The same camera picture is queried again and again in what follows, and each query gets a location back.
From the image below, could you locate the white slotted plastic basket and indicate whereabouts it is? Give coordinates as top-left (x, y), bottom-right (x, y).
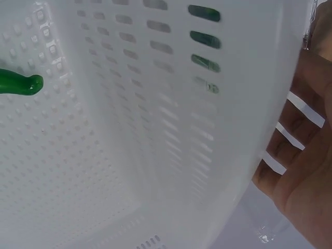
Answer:
top-left (0, 0), bottom-right (320, 249)

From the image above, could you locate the green chili pepper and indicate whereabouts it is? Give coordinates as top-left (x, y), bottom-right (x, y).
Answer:
top-left (0, 67), bottom-right (44, 98)

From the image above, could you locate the person's right hand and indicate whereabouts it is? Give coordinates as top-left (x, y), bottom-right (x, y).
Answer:
top-left (251, 0), bottom-right (332, 249)

